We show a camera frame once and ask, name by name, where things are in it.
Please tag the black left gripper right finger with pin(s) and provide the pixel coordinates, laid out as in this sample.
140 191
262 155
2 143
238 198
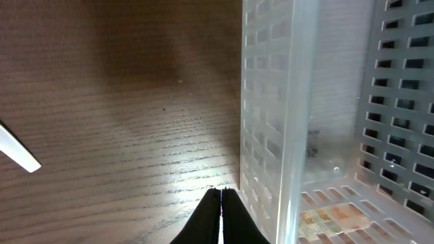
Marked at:
238 226

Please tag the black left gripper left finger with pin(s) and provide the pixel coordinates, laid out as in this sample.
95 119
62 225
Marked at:
203 225

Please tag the clear plastic mesh basket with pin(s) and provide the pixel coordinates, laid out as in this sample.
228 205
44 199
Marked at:
337 120

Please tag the white plastic spoon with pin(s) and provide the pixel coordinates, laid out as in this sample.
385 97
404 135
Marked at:
16 151

